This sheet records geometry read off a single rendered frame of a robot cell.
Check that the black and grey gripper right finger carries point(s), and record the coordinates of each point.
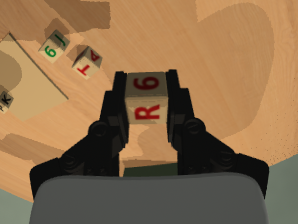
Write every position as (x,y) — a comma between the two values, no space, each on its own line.
(199,147)

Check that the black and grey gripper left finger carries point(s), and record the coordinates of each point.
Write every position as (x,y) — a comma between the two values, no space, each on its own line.
(98,151)

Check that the tan flat mat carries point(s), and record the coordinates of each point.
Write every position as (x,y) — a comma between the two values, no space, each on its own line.
(33,91)

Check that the beige toy block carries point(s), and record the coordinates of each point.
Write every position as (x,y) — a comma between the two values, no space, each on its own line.
(54,46)
(87,63)
(5,102)
(146,98)

